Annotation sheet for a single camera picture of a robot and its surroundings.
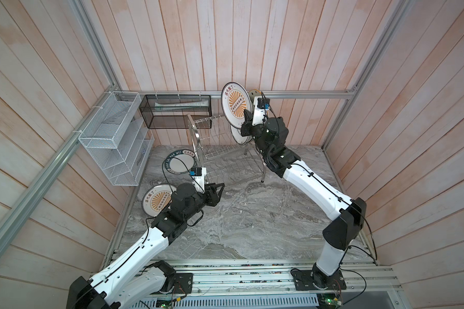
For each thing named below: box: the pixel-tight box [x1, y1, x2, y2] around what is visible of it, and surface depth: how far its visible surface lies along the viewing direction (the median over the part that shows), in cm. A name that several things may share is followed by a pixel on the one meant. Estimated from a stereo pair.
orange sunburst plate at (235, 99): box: [221, 81, 253, 130], surface depth 74 cm
